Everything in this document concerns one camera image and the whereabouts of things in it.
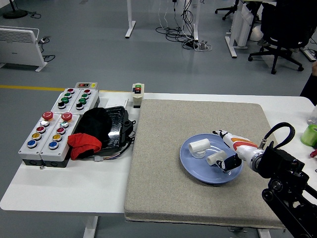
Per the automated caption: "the grey five-button control box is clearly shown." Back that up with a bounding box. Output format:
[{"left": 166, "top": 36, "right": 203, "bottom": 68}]
[
  {"left": 18, "top": 111, "right": 62, "bottom": 166},
  {"left": 39, "top": 112, "right": 81, "bottom": 169}
]

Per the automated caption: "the black office chair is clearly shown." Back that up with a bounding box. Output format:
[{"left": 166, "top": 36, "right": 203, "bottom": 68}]
[{"left": 248, "top": 2, "right": 315, "bottom": 75}]

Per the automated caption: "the white panel heater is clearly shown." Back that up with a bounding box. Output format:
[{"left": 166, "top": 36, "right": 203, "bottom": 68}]
[{"left": 0, "top": 25, "right": 48, "bottom": 73}]

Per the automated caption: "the clear plastic bottle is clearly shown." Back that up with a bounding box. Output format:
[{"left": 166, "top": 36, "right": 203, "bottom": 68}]
[{"left": 307, "top": 105, "right": 317, "bottom": 126}]

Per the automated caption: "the white desk foot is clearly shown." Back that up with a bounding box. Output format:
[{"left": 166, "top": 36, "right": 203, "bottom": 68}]
[{"left": 299, "top": 46, "right": 317, "bottom": 62}]

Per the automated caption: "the person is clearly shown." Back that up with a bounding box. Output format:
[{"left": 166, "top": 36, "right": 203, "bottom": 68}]
[{"left": 299, "top": 60, "right": 317, "bottom": 100}]

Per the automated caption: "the white table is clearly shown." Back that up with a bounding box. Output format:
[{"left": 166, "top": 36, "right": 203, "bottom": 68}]
[{"left": 0, "top": 90, "right": 317, "bottom": 238}]

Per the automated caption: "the white desk leg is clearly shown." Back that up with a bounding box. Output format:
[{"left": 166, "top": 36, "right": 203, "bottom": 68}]
[
  {"left": 125, "top": 0, "right": 137, "bottom": 39},
  {"left": 182, "top": 0, "right": 200, "bottom": 42}
]

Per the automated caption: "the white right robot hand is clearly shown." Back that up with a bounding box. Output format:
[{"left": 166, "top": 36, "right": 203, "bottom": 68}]
[{"left": 212, "top": 129, "right": 261, "bottom": 173}]

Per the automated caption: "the black stand base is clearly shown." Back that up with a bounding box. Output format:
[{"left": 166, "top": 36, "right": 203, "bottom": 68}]
[{"left": 2, "top": 0, "right": 29, "bottom": 19}]

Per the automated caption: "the white pipe fitting metal nut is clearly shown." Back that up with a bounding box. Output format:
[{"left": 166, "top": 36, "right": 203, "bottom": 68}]
[{"left": 206, "top": 150, "right": 226, "bottom": 167}]

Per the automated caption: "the grey-brown mat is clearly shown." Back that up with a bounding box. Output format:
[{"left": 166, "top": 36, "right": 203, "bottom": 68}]
[{"left": 124, "top": 99, "right": 290, "bottom": 229}]

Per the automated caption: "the black office chair base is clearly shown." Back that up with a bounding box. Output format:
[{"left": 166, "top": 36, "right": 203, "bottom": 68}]
[{"left": 214, "top": 6, "right": 236, "bottom": 21}]

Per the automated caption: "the white paper box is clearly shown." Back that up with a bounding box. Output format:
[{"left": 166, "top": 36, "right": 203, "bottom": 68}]
[{"left": 106, "top": 98, "right": 130, "bottom": 110}]

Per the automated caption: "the white desk frame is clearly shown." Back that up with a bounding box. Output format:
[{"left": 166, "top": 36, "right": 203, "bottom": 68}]
[{"left": 224, "top": 0, "right": 263, "bottom": 59}]

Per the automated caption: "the small grey switch box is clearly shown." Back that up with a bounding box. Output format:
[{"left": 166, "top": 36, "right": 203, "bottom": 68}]
[{"left": 75, "top": 82, "right": 99, "bottom": 90}]

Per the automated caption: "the grey four-button control box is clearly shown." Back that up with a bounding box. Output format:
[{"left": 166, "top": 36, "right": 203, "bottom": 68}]
[
  {"left": 51, "top": 87, "right": 82, "bottom": 114},
  {"left": 68, "top": 88, "right": 101, "bottom": 115}
]

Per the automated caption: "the beige push-button switch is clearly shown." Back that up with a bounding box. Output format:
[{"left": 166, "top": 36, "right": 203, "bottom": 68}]
[{"left": 131, "top": 83, "right": 145, "bottom": 109}]

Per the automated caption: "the large white tee pipe fitting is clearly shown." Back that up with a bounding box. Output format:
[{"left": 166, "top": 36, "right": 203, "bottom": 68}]
[{"left": 187, "top": 138, "right": 211, "bottom": 159}]

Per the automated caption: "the blue round plate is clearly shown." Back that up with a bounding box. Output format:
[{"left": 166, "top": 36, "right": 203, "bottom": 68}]
[{"left": 179, "top": 133, "right": 243, "bottom": 184}]

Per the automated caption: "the red cloth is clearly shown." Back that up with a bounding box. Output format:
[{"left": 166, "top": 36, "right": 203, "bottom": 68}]
[{"left": 67, "top": 133, "right": 103, "bottom": 160}]

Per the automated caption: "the green tape roll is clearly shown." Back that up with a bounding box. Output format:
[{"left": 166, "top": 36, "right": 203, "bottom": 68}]
[{"left": 300, "top": 124, "right": 317, "bottom": 147}]

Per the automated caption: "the white panel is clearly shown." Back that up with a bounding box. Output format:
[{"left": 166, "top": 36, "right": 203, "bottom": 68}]
[{"left": 234, "top": 3, "right": 256, "bottom": 48}]

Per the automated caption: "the black cloth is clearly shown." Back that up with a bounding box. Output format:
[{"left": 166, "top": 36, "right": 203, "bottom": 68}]
[{"left": 74, "top": 107, "right": 113, "bottom": 147}]

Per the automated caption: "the black cable bundle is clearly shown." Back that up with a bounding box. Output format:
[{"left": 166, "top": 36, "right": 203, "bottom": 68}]
[{"left": 155, "top": 0, "right": 199, "bottom": 49}]

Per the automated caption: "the wire bundle with white connector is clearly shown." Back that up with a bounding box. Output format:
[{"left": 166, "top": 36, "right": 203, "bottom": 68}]
[{"left": 94, "top": 138, "right": 136, "bottom": 163}]

